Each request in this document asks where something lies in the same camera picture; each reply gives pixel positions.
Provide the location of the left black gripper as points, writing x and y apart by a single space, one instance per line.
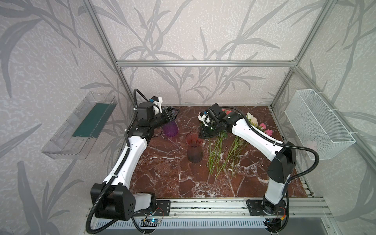
169 114

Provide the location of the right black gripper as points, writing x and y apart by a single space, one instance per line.
208 129

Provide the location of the red smoky glass vase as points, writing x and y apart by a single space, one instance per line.
194 149

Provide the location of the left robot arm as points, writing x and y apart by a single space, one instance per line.
112 199

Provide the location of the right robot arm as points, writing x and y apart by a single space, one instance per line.
282 156

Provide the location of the blue purple glass vase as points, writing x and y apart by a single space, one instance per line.
171 129

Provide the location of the flower bunch on table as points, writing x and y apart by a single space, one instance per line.
219 163

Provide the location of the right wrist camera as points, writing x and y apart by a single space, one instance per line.
203 117

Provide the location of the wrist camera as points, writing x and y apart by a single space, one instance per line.
157 104
203 117

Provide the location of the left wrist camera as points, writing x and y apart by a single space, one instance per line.
157 104

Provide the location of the aluminium frame rail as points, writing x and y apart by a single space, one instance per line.
205 63

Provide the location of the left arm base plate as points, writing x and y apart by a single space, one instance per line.
158 208

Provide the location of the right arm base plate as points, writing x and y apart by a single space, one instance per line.
262 207

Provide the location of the clear plastic wall tray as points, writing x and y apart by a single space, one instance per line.
79 133

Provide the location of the white wire mesh basket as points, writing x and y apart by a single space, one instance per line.
317 126

